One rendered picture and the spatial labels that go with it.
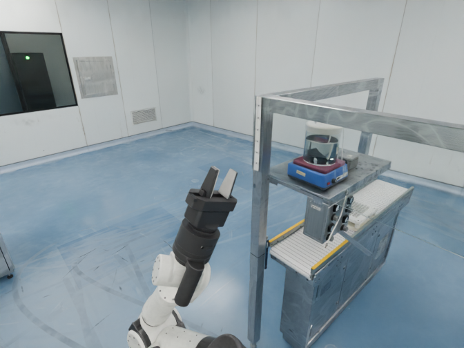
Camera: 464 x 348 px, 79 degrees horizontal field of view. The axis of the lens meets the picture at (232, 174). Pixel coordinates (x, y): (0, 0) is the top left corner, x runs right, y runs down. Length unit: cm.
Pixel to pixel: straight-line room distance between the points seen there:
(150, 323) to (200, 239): 32
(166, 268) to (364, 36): 448
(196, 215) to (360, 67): 440
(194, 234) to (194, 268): 7
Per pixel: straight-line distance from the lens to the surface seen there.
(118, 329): 239
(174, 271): 64
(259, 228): 147
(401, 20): 469
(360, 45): 481
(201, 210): 55
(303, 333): 201
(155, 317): 81
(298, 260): 154
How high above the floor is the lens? 180
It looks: 24 degrees down
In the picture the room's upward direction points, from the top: straight up
